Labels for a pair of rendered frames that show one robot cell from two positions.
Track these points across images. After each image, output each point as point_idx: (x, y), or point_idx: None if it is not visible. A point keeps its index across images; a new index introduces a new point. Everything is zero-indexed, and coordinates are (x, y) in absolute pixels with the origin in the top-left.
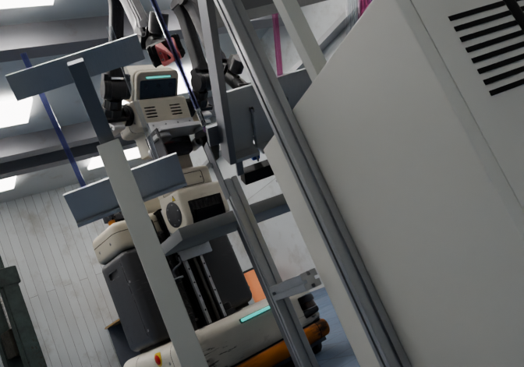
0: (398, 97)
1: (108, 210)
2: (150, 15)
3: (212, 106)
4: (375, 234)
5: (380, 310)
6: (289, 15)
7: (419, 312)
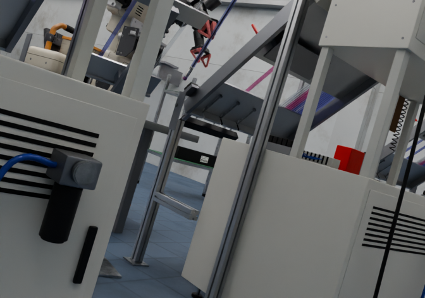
0: (329, 213)
1: (98, 76)
2: None
3: (168, 31)
4: (259, 237)
5: (229, 264)
6: (307, 119)
7: (252, 281)
